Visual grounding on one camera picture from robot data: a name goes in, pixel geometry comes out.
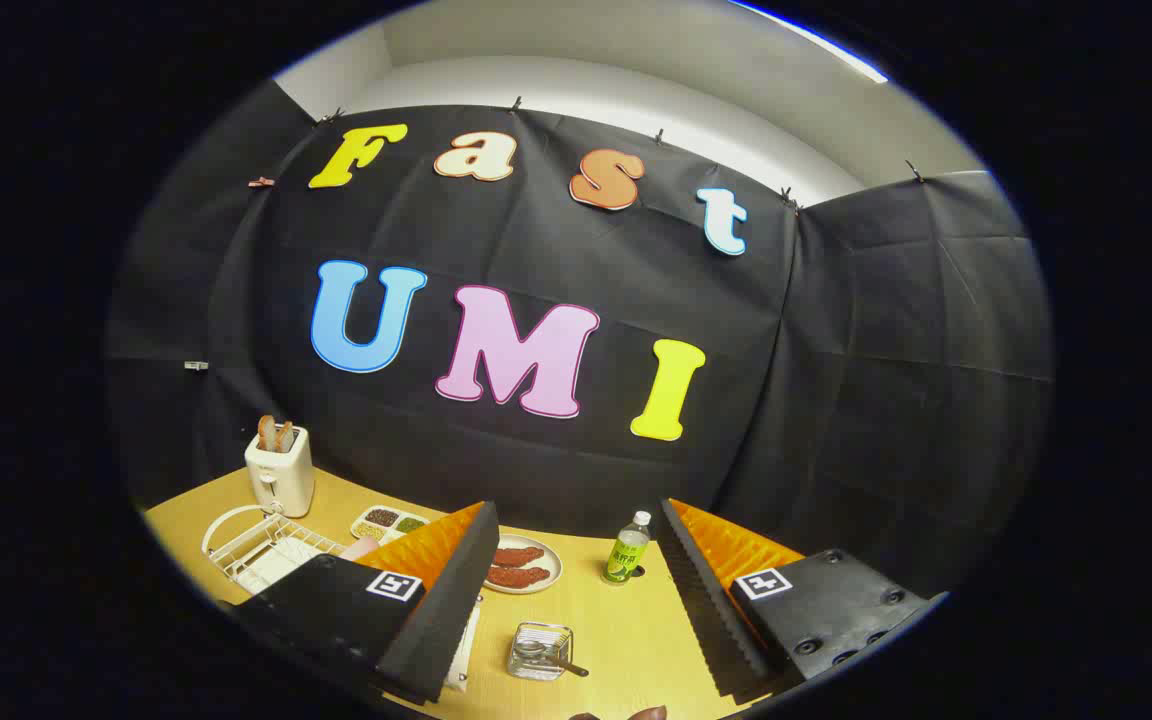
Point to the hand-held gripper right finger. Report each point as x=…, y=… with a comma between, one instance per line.
x=711, y=610

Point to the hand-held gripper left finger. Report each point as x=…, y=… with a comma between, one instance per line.
x=441, y=620

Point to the pink plate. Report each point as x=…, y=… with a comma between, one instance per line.
x=361, y=548

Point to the white divided dish with beans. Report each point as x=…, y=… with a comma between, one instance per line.
x=391, y=520

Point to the white plate with meat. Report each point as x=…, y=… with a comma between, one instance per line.
x=553, y=560

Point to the brown meat piece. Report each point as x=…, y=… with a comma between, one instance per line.
x=518, y=577
x=518, y=555

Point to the green label drink bottle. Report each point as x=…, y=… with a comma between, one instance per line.
x=626, y=555

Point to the white ribbed drain mat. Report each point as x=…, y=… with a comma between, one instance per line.
x=281, y=565

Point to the white toaster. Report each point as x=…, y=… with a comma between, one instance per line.
x=281, y=480

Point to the toast slice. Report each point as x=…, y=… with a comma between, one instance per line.
x=285, y=437
x=266, y=433

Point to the black backdrop cloth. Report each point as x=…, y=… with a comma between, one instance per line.
x=836, y=400

